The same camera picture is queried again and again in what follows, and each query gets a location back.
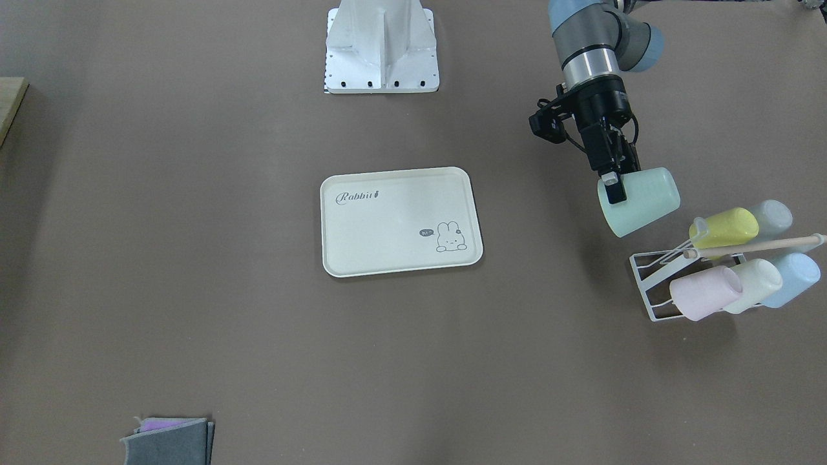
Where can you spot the green plastic cup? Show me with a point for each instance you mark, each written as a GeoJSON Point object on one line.
{"type": "Point", "coordinates": [651, 194]}

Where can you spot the cream rabbit tray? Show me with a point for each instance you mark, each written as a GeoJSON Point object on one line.
{"type": "Point", "coordinates": [398, 221]}

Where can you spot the white cup rack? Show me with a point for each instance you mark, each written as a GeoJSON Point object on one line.
{"type": "Point", "coordinates": [653, 271]}

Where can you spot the yellow plastic cup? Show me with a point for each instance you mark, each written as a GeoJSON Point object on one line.
{"type": "Point", "coordinates": [732, 227]}

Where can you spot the pink plastic cup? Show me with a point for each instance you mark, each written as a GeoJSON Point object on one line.
{"type": "Point", "coordinates": [705, 292]}

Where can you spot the pale blue plastic cup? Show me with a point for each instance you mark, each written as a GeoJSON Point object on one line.
{"type": "Point", "coordinates": [773, 218]}

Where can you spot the cream plastic cup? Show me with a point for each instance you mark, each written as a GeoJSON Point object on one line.
{"type": "Point", "coordinates": [760, 279]}

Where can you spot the light blue plastic cup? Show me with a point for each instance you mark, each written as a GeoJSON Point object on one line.
{"type": "Point", "coordinates": [799, 272]}

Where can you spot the grey folded cloth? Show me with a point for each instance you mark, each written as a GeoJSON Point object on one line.
{"type": "Point", "coordinates": [170, 441]}

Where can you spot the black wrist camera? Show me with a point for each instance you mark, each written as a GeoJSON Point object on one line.
{"type": "Point", "coordinates": [547, 122]}

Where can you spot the white column mount base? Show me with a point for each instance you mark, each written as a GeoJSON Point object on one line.
{"type": "Point", "coordinates": [381, 47]}

